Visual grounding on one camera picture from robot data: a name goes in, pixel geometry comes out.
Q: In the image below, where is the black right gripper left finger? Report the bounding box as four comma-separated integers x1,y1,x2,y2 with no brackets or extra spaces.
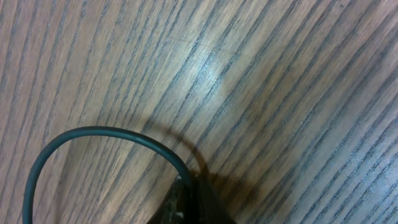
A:
147,175,195,224

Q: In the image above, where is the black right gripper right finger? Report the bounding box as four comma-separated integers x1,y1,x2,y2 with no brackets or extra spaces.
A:
197,176,236,224

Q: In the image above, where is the black cable with small plug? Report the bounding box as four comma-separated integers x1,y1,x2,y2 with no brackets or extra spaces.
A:
22,126,193,224

